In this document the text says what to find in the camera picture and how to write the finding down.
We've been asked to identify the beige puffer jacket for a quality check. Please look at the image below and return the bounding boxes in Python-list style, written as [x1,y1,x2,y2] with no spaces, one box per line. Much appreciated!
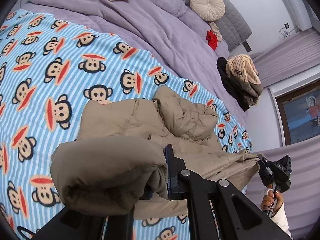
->
[50,86,259,219]

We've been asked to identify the white sleeve forearm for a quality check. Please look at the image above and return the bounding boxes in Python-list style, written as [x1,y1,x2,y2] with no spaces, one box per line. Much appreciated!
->
[271,204,293,239]

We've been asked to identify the person's right hand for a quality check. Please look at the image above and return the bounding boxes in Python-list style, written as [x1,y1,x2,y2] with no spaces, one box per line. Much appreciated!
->
[260,184,284,215]

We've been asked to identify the purple curtain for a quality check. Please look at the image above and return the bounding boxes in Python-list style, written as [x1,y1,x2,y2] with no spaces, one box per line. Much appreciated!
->
[246,29,319,239]

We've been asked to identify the dark framed window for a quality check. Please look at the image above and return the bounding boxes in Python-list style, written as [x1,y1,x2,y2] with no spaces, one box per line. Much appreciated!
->
[276,79,319,145]

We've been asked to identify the black folded garment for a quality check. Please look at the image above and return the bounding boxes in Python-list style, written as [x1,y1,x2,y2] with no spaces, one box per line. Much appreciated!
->
[216,57,249,112]

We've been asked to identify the striped beige folded garment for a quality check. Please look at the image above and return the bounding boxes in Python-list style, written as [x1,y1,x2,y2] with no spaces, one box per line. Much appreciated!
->
[226,54,263,106]

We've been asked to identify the red cloth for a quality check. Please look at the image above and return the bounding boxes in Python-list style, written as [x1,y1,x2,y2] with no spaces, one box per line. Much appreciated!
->
[206,30,218,51]

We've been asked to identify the grey quilted headboard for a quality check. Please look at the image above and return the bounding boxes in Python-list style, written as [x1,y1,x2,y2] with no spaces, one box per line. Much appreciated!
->
[142,0,253,53]

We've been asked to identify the purple duvet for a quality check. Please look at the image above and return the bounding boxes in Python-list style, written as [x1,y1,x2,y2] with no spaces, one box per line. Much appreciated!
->
[23,0,247,125]

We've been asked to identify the round cream cushion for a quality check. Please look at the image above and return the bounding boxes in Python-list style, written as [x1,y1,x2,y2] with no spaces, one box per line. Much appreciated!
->
[190,0,226,22]

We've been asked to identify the blue striped monkey blanket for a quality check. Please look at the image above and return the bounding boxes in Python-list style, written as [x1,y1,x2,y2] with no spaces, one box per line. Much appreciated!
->
[1,10,252,239]

